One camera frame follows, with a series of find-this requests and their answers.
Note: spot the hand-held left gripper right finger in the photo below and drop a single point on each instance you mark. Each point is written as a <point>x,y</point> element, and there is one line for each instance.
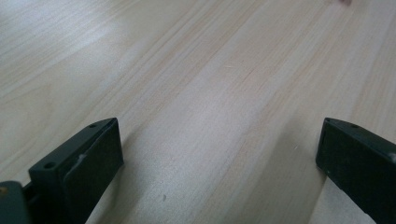
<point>358,161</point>

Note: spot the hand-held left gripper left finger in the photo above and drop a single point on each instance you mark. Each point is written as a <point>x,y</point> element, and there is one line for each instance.
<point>77,174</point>

